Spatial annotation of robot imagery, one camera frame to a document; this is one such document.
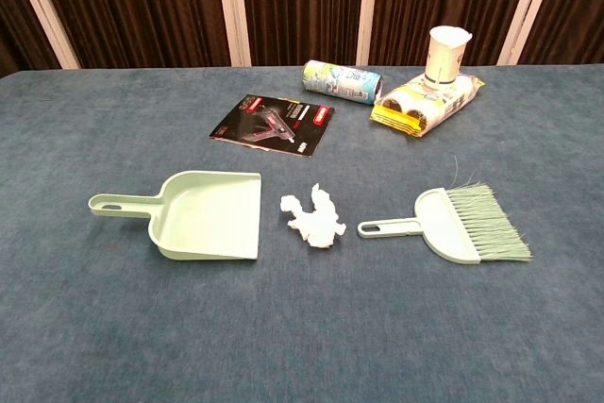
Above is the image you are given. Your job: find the white paper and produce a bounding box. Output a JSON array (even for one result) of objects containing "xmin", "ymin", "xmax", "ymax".
[{"xmin": 279, "ymin": 182, "xmax": 349, "ymax": 249}]

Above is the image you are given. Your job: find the light green plastic dustpan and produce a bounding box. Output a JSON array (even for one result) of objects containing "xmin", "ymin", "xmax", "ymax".
[{"xmin": 87, "ymin": 170, "xmax": 263, "ymax": 263}]

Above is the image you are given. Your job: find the light green hand broom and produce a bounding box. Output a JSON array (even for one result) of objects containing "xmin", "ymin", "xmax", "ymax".
[{"xmin": 357, "ymin": 155, "xmax": 534, "ymax": 265}]

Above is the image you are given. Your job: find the black glue gun packaging card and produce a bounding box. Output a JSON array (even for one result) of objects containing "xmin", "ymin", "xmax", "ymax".
[{"xmin": 209, "ymin": 93, "xmax": 337, "ymax": 158}]

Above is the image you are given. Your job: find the blue green drink can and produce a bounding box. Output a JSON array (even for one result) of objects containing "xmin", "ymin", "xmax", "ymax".
[{"xmin": 301, "ymin": 59, "xmax": 386, "ymax": 106}]

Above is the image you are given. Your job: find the yellow snack package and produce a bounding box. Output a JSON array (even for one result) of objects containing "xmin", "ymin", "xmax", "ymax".
[{"xmin": 370, "ymin": 72, "xmax": 487, "ymax": 139}]

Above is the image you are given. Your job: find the white paper cup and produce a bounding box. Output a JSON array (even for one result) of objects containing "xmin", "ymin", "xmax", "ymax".
[{"xmin": 423, "ymin": 25, "xmax": 474, "ymax": 90}]

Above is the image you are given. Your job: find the blue felt table mat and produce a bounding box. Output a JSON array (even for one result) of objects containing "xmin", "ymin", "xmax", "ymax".
[{"xmin": 0, "ymin": 64, "xmax": 604, "ymax": 403}]

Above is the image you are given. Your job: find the white screen frame post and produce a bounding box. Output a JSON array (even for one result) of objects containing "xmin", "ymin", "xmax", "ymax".
[
  {"xmin": 4, "ymin": 0, "xmax": 81, "ymax": 70},
  {"xmin": 214, "ymin": 0, "xmax": 252, "ymax": 68},
  {"xmin": 356, "ymin": 0, "xmax": 381, "ymax": 66},
  {"xmin": 497, "ymin": 0, "xmax": 551, "ymax": 66}
]

